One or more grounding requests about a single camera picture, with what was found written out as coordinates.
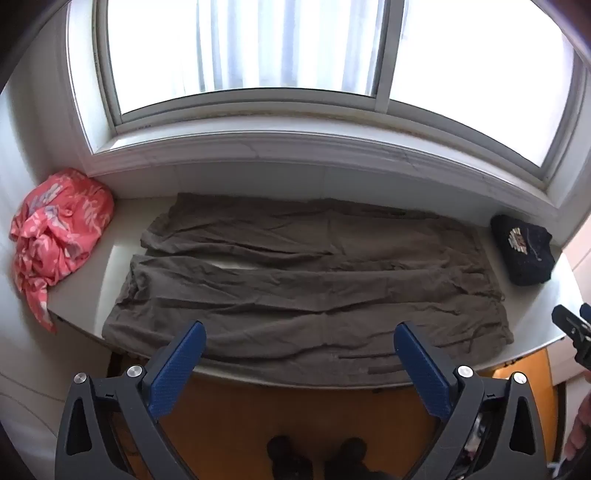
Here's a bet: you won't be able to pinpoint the white framed window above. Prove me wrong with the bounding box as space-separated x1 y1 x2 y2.
67 0 587 181

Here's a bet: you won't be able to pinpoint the white window sill moulding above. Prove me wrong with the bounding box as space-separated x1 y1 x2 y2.
83 131 561 206

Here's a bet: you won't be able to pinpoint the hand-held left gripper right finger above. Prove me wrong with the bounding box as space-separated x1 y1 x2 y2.
393 322 550 480

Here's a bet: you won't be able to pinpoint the person's right hand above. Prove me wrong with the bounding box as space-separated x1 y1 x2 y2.
565 398 591 462

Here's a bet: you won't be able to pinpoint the pink patterned cloth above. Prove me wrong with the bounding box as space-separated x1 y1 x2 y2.
10 168 115 334

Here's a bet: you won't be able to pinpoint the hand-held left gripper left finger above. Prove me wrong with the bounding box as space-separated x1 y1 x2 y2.
55 320 207 480

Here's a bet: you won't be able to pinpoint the brown pants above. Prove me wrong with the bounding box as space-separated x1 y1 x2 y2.
102 191 515 388

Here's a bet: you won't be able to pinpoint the dark folded garment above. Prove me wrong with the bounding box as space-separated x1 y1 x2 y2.
490 213 557 286

